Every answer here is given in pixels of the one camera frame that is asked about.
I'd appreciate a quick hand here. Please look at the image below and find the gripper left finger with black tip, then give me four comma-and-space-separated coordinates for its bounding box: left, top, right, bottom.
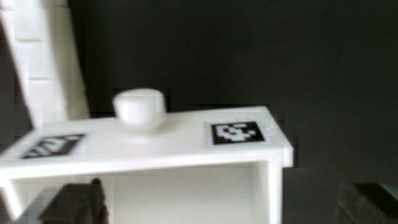
40, 178, 109, 224

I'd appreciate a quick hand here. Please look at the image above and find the gripper right finger with black tip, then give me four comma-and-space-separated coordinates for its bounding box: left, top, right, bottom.
335, 182, 398, 224

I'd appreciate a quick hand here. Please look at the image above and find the white drawer box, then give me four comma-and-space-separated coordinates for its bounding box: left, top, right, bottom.
0, 89, 294, 224

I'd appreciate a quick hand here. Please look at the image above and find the white L-shaped border fence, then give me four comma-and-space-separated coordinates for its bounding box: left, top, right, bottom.
0, 0, 90, 128

